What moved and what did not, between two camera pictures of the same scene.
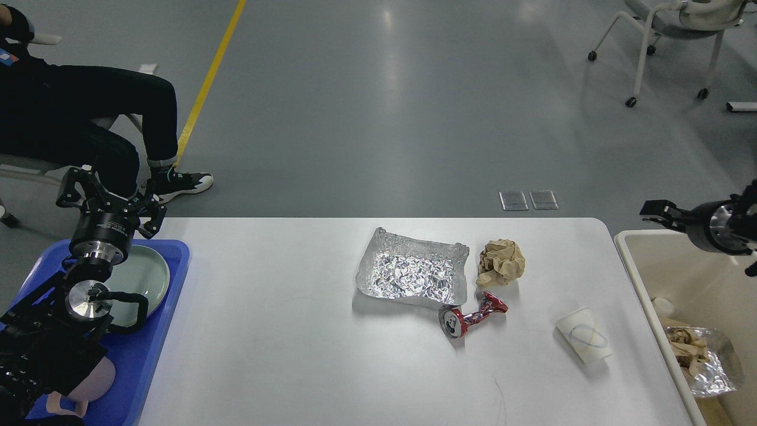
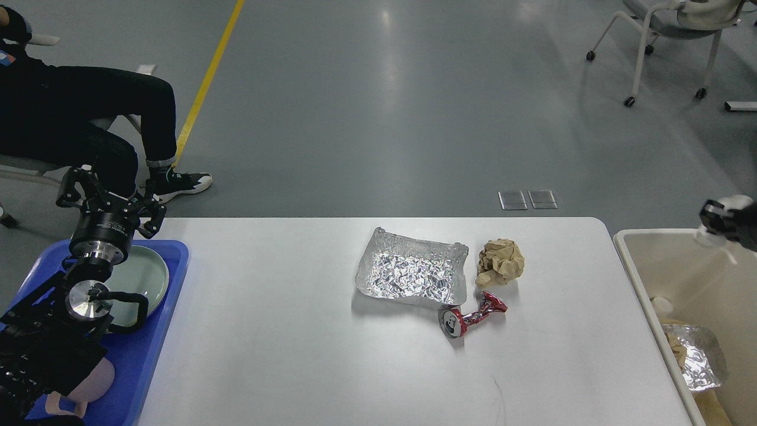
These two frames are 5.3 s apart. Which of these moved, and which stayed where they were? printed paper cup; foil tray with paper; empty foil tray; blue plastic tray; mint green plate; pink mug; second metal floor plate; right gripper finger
Moved: foil tray with paper; printed paper cup; right gripper finger
Stayed: blue plastic tray; empty foil tray; second metal floor plate; pink mug; mint green plate
